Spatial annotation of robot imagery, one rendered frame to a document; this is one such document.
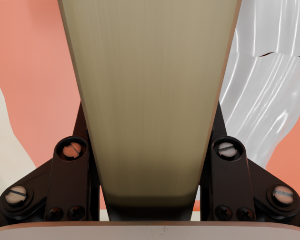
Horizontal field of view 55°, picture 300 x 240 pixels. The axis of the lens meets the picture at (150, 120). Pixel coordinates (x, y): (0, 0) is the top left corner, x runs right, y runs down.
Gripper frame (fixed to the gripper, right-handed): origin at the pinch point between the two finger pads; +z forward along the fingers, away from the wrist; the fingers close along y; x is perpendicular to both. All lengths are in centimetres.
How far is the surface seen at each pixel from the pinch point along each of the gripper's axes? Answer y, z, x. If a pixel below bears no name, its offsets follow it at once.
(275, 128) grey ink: 9.1, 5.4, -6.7
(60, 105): -6.2, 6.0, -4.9
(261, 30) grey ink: 5.8, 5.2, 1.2
